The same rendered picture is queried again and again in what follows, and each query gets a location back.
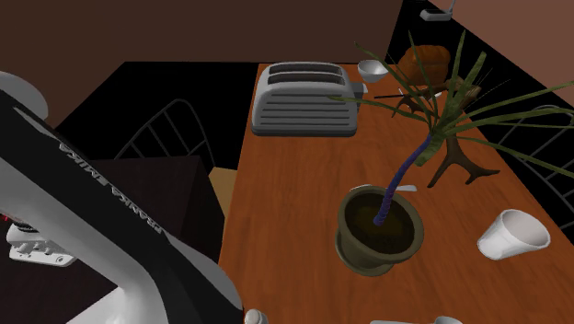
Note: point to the potted plant with olive pot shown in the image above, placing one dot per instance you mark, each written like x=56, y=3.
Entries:
x=358, y=251

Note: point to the brown branch-shaped figure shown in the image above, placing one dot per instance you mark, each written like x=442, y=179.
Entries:
x=457, y=155

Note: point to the white bowl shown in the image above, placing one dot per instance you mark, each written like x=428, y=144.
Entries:
x=371, y=71

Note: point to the wooden table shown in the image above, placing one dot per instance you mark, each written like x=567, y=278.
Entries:
x=291, y=202

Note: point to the grey toaster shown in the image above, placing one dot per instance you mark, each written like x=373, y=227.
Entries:
x=305, y=110

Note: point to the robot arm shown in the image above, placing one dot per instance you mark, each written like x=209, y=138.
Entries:
x=112, y=251

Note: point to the brown bread loaf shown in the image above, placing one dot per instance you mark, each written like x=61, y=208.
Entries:
x=426, y=60

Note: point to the white cup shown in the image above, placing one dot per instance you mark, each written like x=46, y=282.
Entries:
x=502, y=240

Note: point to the small grey round-topped object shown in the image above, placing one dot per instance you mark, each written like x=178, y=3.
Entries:
x=255, y=317

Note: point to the black pen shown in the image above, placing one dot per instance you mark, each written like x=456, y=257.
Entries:
x=388, y=96

